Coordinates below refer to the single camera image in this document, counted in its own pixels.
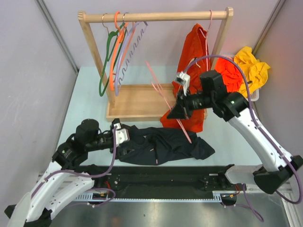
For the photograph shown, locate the pink hanger holding shorts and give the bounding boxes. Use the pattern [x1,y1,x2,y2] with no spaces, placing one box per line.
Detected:
[197,9,214,71]

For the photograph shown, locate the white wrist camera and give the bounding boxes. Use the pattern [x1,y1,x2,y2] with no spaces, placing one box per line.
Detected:
[175,72,190,96]
[111,118,130,147]

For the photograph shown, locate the green hanger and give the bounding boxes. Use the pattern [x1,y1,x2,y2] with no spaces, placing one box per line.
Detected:
[98,21,125,97]

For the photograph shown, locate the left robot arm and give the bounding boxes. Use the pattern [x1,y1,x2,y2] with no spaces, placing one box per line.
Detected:
[5,119,121,227]

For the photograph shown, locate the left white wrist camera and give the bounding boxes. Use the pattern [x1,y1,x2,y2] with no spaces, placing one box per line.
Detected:
[111,118,130,147]

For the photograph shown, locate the orange-red hanging shorts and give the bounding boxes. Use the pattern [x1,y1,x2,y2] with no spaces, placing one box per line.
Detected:
[160,23,212,132]

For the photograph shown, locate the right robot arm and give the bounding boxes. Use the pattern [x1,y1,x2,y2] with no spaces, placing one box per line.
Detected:
[167,70,303,194]

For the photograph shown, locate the lilac notched hanger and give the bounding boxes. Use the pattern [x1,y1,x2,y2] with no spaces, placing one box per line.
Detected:
[114,21,148,96]

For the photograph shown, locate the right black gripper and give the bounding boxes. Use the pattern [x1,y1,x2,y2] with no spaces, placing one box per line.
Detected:
[167,87,214,120]

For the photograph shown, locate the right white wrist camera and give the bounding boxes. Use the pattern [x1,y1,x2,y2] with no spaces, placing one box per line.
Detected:
[175,72,190,96]

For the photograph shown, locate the wooden clothes rack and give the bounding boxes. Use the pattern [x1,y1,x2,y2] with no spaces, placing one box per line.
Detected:
[78,7,233,121]

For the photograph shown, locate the orange hanger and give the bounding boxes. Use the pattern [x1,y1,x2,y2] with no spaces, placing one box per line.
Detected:
[109,11,126,91]

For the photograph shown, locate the black shorts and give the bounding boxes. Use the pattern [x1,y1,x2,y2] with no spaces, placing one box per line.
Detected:
[116,125,215,166]

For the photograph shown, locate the pink wire hanger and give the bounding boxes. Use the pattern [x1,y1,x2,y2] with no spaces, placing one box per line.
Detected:
[145,61,192,144]

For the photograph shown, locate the orange garment in basket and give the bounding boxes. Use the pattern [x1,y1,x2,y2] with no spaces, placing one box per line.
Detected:
[215,58,243,92]

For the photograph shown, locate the yellow garment in basket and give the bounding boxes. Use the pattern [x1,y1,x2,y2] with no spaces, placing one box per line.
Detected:
[234,46,270,94]

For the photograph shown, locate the white plastic basket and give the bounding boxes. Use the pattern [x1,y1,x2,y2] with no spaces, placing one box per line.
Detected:
[250,89,259,102]

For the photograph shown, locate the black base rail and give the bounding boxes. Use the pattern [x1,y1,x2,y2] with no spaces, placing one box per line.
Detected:
[94,166,242,200]

